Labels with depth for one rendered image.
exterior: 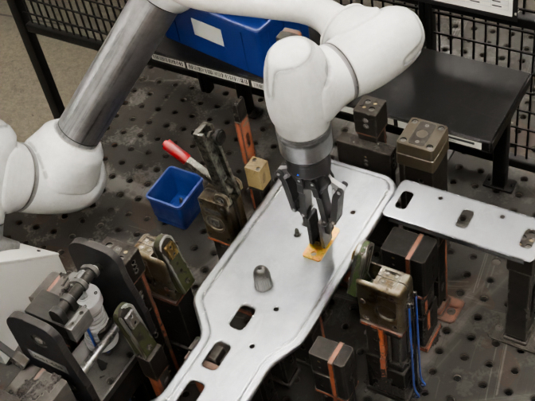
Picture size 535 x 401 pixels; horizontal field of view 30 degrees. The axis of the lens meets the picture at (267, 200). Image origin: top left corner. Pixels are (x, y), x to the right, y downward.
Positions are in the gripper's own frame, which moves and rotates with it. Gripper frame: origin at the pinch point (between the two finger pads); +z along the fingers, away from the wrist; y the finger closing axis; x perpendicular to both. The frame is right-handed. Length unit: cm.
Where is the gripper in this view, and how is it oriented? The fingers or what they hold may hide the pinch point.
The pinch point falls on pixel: (318, 228)
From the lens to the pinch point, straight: 180.0
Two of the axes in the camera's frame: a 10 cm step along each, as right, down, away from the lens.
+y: -8.6, -2.8, 4.3
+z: 1.4, 6.7, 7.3
